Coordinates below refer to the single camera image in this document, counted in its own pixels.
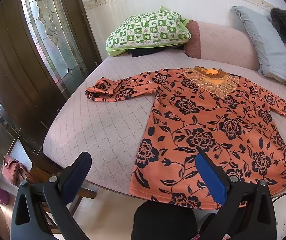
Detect wooden stained glass door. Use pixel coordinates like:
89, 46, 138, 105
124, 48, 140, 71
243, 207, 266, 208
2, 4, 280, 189
0, 0, 102, 152

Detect black folded cloth under pillow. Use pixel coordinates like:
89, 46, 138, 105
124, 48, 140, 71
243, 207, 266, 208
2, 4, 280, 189
126, 44, 184, 57

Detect pink fabric bag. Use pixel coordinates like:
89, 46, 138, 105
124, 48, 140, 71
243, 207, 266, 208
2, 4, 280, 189
1, 154, 30, 186

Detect dark furry item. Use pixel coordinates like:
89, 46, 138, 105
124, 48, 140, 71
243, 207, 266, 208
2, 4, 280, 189
270, 8, 286, 43

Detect pink quilted bolster cushion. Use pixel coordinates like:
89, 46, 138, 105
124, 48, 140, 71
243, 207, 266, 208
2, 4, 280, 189
184, 20, 259, 70

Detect light blue pillow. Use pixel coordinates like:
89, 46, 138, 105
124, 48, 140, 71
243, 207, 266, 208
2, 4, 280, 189
232, 5, 286, 83

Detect black trousers of operator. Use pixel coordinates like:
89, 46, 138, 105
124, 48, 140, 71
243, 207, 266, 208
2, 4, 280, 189
130, 200, 218, 240

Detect orange black floral blouse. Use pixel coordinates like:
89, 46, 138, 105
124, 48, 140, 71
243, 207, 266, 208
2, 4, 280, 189
86, 67, 286, 210

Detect green white patterned pillow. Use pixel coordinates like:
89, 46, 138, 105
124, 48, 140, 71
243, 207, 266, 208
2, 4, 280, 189
106, 7, 191, 56

